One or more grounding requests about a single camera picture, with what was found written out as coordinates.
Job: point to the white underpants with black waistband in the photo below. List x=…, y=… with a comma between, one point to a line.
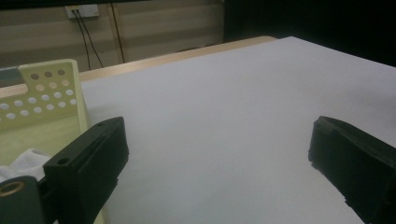
x=23, y=163

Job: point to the dark curtain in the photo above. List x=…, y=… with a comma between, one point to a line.
x=311, y=25

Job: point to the beige wall post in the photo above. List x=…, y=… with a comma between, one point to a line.
x=116, y=34

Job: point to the pale yellow perforated basket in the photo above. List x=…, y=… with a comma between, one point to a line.
x=46, y=124

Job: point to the white wall socket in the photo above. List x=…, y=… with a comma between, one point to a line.
x=82, y=11

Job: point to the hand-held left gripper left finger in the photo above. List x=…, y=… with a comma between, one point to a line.
x=90, y=158

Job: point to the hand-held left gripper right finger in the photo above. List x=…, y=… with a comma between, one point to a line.
x=355, y=161

